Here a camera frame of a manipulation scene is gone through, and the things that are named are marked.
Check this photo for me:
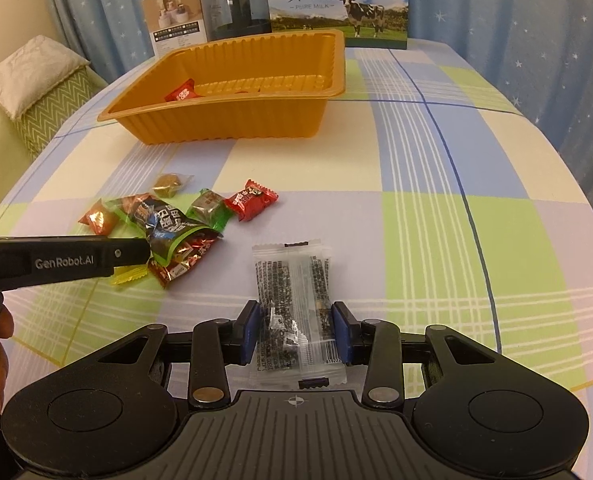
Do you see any milk carton box with cow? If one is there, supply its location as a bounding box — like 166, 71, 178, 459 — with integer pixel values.
262, 0, 411, 51

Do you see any cream pillow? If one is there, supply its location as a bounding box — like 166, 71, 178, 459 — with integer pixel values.
0, 35, 92, 121

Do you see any dark blue appliance box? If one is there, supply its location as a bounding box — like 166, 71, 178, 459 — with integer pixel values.
207, 0, 273, 43

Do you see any brown candy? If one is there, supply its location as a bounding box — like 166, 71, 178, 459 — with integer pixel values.
151, 172, 195, 199

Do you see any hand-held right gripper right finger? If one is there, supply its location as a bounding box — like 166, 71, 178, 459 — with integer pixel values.
330, 301, 503, 406

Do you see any large red wrapped candy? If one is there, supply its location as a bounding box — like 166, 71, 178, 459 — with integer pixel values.
164, 79, 200, 103

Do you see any red foil snack packet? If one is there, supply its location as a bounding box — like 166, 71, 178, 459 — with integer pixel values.
147, 236, 220, 289

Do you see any orange plastic tray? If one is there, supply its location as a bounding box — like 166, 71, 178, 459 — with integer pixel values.
98, 29, 347, 145

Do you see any yellow candy wrapper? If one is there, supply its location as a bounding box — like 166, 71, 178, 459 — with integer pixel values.
112, 265, 150, 287

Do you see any clear packet with black print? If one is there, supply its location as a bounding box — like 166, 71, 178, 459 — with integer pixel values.
250, 240, 346, 391

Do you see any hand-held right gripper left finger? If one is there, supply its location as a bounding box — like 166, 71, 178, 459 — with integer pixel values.
95, 300, 262, 410

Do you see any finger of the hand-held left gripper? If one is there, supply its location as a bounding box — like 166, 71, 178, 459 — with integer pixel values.
110, 236, 152, 267

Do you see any red candy with white print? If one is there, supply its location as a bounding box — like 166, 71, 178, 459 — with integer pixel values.
224, 179, 279, 222

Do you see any orange red foil candy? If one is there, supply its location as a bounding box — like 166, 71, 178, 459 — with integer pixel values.
78, 198, 120, 235

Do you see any green chevron cushion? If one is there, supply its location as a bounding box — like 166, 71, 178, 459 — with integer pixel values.
16, 67, 110, 162

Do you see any green wrapped candy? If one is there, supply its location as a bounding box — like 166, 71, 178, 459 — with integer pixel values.
185, 187, 228, 234
106, 194, 150, 236

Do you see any dark green-edged snack packet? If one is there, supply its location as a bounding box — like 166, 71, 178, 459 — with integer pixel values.
126, 197, 226, 267

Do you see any beige product box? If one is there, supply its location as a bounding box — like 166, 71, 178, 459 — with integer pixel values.
141, 0, 214, 58

